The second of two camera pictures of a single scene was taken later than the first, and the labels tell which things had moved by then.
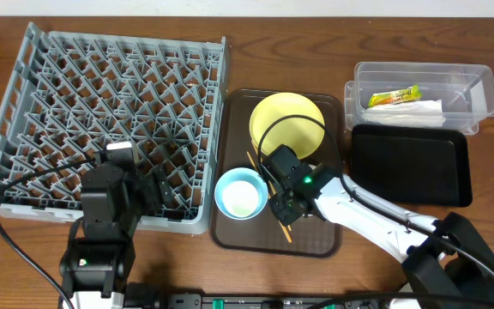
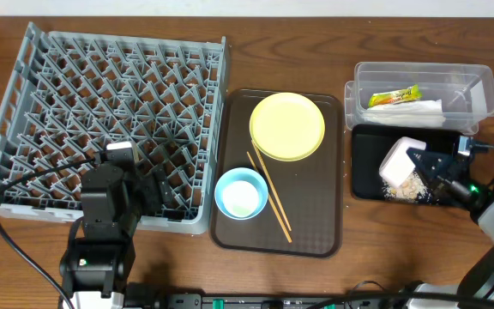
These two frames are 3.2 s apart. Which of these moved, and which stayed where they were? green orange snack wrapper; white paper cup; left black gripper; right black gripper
Moved: right black gripper
Stayed: white paper cup; green orange snack wrapper; left black gripper
